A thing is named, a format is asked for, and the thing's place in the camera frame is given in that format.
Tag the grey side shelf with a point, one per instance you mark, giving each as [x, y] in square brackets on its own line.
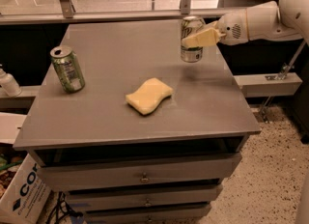
[267, 85]

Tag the yellow sponge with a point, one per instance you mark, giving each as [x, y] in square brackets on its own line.
[149, 96]

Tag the top grey drawer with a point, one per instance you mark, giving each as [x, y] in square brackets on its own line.
[140, 172]

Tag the white plastic bottle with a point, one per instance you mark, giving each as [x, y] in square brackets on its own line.
[9, 84]

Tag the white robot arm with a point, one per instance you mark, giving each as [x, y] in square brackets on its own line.
[270, 185]

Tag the bottom grey drawer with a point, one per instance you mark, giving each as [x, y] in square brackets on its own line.
[148, 216]

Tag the white cardboard box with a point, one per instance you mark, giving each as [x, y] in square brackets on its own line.
[26, 195]

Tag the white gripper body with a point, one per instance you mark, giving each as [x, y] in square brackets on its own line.
[232, 28]

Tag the green soda can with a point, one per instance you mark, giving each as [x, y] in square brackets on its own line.
[65, 63]

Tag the white green 7up can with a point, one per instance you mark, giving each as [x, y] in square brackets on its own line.
[190, 25]

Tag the metal window frame rail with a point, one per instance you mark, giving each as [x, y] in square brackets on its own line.
[128, 14]

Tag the grey drawer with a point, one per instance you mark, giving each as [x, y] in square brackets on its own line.
[140, 172]
[145, 198]
[148, 216]

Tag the middle grey drawer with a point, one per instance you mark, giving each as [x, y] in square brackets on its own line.
[145, 198]

